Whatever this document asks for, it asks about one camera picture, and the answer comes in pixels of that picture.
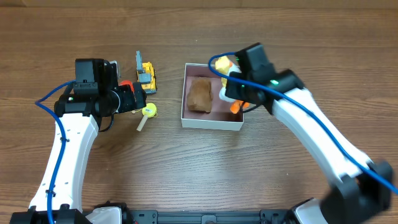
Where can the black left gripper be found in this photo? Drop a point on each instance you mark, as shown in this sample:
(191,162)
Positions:
(138,100)

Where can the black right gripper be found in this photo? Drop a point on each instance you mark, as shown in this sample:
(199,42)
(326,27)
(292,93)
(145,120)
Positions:
(232,90)

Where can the red grey toy ball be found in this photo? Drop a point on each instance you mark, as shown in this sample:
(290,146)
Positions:
(126,85)

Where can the white plush duck toy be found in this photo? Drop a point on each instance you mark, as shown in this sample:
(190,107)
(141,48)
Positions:
(225,66)

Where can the yellow toy excavator truck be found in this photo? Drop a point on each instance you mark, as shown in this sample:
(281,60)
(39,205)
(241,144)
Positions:
(146,75)

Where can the brown plush bear toy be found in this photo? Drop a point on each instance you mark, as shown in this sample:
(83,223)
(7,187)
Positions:
(200,95)

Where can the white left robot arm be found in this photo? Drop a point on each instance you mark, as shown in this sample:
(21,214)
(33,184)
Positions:
(94,94)

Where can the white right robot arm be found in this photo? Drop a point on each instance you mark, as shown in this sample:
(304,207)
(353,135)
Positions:
(359,188)

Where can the yellow wooden rattle drum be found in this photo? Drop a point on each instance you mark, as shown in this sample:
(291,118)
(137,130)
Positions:
(150,111)

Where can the white box pink interior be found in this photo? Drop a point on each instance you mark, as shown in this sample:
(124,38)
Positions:
(220,116)

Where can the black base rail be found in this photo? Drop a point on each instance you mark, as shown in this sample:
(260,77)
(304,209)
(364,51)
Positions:
(242,217)

